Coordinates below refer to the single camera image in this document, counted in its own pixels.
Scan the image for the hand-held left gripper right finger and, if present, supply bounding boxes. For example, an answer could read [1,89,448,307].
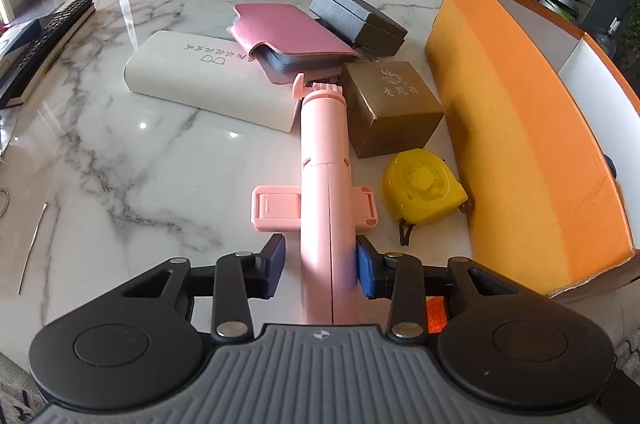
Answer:
[355,234,523,347]

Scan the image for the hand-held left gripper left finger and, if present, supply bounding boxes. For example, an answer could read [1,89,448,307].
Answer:
[107,233,287,346]

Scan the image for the yellow tape measure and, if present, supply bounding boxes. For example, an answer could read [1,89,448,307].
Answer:
[381,148,476,247]

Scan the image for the pink selfie stick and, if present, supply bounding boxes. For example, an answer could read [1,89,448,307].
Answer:
[251,73,377,327]

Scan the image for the gold square box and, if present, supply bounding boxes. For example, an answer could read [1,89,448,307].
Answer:
[340,61,446,159]

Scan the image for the white oblong case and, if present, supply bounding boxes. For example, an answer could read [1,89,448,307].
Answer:
[124,30,303,134]

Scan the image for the orange cardboard box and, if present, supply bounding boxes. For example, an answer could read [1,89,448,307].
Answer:
[424,0,640,300]

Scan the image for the pink card holder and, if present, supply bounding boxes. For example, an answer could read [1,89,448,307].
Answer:
[227,3,363,86]

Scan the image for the thin metal rod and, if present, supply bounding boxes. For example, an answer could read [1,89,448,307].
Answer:
[17,202,49,295]

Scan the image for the dark grey box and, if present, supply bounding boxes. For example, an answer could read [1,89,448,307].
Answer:
[308,0,409,57]

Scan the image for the black remote control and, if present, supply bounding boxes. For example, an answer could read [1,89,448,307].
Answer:
[0,0,96,107]

